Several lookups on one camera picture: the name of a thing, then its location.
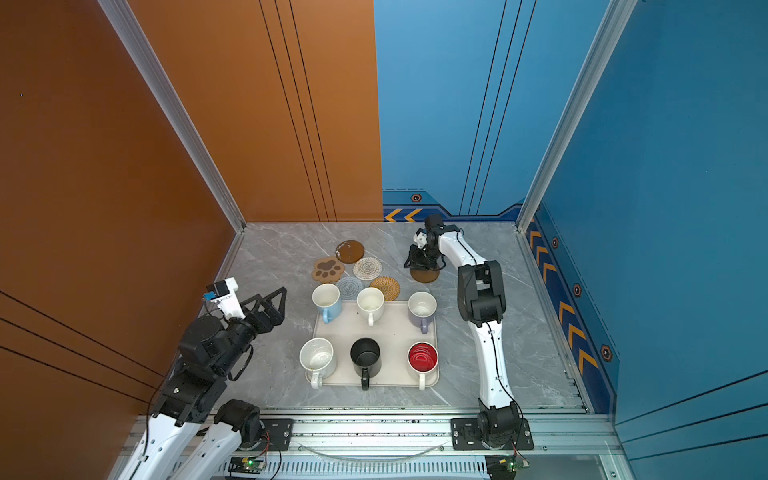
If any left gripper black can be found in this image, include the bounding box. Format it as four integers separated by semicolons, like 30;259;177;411
213;287;285;381

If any plain brown cork coaster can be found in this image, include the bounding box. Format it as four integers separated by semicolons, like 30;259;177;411
410;269;440;284

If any tan rattan woven coaster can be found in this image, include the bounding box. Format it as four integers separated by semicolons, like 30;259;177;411
370;276;401;301

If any white woven rope coaster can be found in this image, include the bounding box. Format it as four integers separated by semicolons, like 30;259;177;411
353;257;383;282

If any glossy brown round coaster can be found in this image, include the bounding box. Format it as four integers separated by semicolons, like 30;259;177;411
335;240;365;264

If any blue grey woven coaster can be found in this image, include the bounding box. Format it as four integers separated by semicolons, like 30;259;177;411
336;276;365;301

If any cork paw print coaster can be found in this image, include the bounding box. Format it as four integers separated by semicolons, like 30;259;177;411
311;256;345;284

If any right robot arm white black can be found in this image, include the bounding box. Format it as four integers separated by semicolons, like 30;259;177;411
404;214;523;449

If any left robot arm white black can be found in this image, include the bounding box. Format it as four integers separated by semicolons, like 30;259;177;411
119;278;293;479

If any lavender mug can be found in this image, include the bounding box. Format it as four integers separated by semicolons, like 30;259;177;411
407;292;437;335

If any white mug back centre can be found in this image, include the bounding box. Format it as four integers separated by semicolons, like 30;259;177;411
356;287;385;327

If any light blue mug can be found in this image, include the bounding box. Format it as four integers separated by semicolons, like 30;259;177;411
311;283;343;324

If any white mug front left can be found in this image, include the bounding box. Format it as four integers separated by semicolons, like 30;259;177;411
299;337;338;389

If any cream serving tray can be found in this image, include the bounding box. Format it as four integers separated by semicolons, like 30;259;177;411
313;301;438;388

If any red inside white mug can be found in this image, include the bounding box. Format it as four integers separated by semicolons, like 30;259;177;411
407;342;439;390

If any black mug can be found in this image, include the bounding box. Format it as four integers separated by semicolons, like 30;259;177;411
350;337;382;391

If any left green circuit board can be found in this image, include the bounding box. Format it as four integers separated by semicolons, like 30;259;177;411
227;457;268;476

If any green circuit board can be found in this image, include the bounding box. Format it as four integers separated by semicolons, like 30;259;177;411
485;455;530;480
227;457;268;476

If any right green circuit board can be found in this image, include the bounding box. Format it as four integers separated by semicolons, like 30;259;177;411
485;455;530;480

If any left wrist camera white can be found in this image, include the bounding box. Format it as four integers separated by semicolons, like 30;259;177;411
203;277;245;320

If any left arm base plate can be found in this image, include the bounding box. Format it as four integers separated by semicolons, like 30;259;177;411
204;417;294;453

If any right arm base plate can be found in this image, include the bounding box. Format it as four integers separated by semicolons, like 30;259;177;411
450;418;535;451

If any aluminium front rail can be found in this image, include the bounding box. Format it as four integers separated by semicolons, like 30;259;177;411
261;407;623;458

